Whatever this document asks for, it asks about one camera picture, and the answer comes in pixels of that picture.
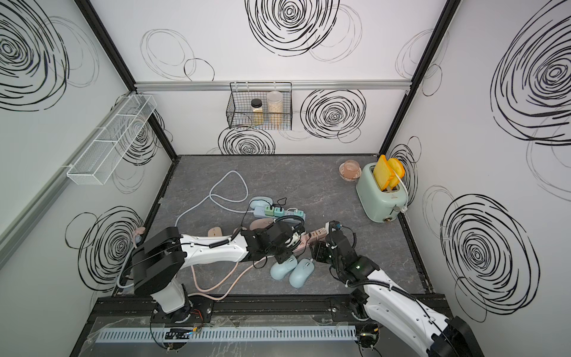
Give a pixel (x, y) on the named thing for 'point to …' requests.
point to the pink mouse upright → (244, 228)
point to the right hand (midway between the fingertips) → (314, 248)
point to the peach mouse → (215, 232)
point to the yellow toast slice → (388, 172)
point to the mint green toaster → (380, 206)
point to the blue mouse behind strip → (260, 201)
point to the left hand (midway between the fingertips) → (291, 246)
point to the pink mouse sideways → (260, 223)
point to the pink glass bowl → (349, 170)
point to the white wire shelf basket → (97, 163)
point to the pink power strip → (311, 237)
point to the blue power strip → (260, 213)
